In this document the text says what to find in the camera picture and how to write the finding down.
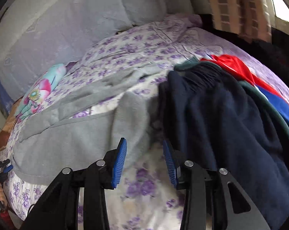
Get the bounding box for dark green garment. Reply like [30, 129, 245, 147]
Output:
[174, 57, 289, 154]

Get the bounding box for folded teal pink floral quilt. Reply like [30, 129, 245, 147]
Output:
[15, 63, 67, 122]

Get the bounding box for brick patterned curtain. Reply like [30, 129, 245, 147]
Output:
[202, 0, 272, 42]

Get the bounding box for lace covered pillow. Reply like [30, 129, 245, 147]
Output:
[0, 0, 195, 101]

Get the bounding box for navy blue pants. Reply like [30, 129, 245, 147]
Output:
[156, 61, 289, 230]

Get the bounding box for blue patterned cloth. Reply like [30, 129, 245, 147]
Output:
[0, 61, 14, 117]

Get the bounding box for dark bed frame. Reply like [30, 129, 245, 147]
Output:
[200, 13, 289, 82]

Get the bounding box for grey pants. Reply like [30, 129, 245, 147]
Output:
[11, 63, 174, 185]

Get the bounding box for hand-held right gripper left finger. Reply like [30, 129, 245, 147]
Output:
[21, 138, 127, 230]

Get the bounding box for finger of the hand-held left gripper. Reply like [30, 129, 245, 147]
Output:
[1, 159, 14, 175]

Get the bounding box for purple floral bed sheet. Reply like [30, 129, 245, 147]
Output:
[0, 13, 289, 230]

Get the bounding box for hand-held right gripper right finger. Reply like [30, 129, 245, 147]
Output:
[162, 140, 272, 230]

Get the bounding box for red and blue garment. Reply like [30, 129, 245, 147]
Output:
[200, 54, 289, 125]

